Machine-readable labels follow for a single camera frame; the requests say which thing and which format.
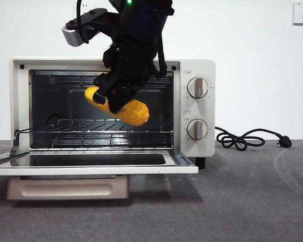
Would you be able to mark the temperature knob cream round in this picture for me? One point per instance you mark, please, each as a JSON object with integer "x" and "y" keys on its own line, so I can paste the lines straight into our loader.
{"x": 197, "y": 87}

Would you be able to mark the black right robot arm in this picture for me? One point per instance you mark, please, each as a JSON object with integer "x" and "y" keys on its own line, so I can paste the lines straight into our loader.
{"x": 139, "y": 37}

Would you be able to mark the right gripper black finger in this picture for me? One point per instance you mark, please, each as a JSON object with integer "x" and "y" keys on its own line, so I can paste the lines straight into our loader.
{"x": 122, "y": 98}
{"x": 99, "y": 98}

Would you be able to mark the black oven foot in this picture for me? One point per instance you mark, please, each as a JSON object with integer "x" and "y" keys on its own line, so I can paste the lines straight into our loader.
{"x": 200, "y": 162}

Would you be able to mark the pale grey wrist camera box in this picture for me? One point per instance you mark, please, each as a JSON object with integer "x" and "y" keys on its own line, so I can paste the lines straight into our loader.
{"x": 73, "y": 37}

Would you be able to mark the yellow corn cob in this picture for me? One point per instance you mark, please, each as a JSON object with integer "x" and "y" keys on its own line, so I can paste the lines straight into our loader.
{"x": 136, "y": 113}

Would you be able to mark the cream toaster oven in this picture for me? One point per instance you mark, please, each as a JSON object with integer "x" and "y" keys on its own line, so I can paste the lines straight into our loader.
{"x": 207, "y": 68}

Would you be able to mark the timer knob cream round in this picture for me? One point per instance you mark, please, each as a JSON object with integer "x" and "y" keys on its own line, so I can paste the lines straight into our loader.
{"x": 197, "y": 129}

